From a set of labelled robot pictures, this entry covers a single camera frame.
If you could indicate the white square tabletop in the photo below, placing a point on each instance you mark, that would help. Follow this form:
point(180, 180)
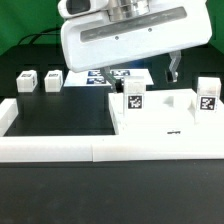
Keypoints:
point(165, 112)

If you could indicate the white U-shaped obstacle fence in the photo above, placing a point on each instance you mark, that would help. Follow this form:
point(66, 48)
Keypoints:
point(201, 142)

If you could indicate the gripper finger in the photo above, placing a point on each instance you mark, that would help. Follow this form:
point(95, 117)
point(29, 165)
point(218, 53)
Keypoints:
point(171, 73)
point(105, 71)

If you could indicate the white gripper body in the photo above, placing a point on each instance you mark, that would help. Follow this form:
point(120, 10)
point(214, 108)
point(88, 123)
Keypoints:
point(128, 30)

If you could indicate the white sheet with AprilTags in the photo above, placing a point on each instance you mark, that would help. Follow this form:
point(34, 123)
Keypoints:
point(94, 77)

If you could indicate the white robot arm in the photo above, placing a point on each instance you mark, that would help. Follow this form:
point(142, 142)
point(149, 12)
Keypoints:
point(97, 34)

